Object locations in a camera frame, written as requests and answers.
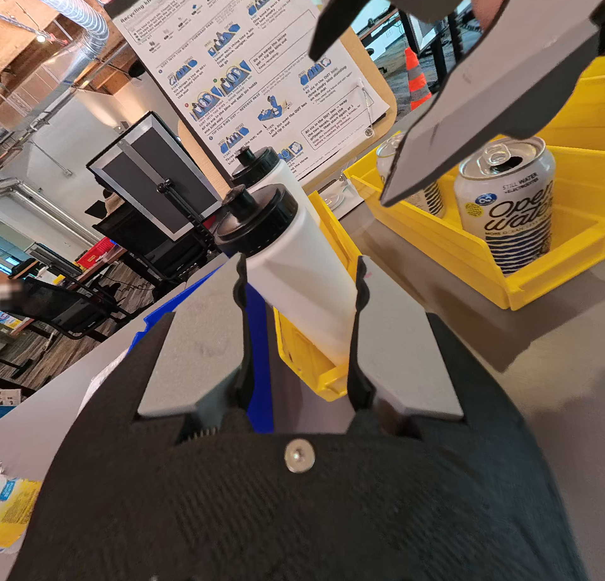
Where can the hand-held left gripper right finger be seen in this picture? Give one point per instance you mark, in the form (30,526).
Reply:
(406,354)

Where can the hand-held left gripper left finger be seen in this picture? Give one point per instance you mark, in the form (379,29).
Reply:
(189,354)

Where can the blue plastic bin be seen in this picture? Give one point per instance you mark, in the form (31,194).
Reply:
(260,377)

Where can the yellow plastic bin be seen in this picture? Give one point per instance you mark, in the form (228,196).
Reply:
(302,358)
(449,250)
(581,113)

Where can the white blue striped can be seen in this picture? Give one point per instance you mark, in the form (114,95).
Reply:
(510,212)
(428,200)

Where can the white bottle black cap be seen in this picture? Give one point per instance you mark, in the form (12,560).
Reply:
(293,184)
(302,269)

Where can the orange traffic cone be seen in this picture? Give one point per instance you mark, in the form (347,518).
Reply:
(416,79)

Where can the black office chair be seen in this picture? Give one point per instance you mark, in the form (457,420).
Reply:
(61,306)

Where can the red plastic crate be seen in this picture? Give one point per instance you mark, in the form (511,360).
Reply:
(94,254)

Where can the black panel stand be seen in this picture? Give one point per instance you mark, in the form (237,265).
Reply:
(189,212)

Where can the silver framed black panel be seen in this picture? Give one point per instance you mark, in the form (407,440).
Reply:
(142,165)

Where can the printed instruction sheet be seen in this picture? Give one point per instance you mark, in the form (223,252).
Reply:
(236,70)

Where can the white container yellow label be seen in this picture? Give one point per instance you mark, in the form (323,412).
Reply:
(19,510)

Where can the silver ventilation duct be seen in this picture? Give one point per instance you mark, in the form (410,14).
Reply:
(80,9)

